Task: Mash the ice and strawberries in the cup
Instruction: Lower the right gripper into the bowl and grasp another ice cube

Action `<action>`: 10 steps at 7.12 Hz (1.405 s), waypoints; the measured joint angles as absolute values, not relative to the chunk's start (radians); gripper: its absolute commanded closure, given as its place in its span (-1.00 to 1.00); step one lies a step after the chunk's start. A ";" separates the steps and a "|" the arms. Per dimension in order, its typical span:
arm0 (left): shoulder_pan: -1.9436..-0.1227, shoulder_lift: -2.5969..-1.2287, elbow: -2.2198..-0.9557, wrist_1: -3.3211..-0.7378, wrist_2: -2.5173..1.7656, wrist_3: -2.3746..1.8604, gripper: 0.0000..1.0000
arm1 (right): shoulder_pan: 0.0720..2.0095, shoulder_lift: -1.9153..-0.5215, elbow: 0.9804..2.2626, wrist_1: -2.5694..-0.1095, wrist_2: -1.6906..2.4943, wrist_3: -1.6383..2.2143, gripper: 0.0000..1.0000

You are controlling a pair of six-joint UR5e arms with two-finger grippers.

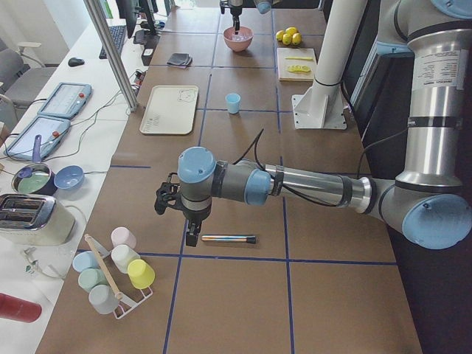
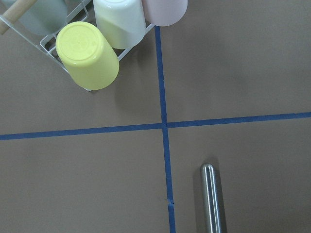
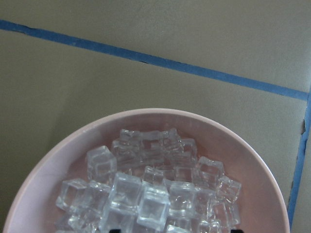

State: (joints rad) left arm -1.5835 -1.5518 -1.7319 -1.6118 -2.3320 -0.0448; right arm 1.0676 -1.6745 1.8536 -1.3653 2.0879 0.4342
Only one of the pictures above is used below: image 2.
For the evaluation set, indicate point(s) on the wooden rack handle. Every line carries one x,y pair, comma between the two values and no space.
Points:
14,13

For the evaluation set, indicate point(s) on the yellow plastic cup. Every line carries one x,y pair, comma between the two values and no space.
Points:
87,56

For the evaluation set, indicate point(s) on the pink plastic cup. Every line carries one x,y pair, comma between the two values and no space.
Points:
164,12

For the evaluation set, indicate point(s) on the white plastic cup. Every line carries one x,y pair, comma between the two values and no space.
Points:
122,22

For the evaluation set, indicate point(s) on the grey-green plastic cup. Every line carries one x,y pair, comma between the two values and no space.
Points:
45,17

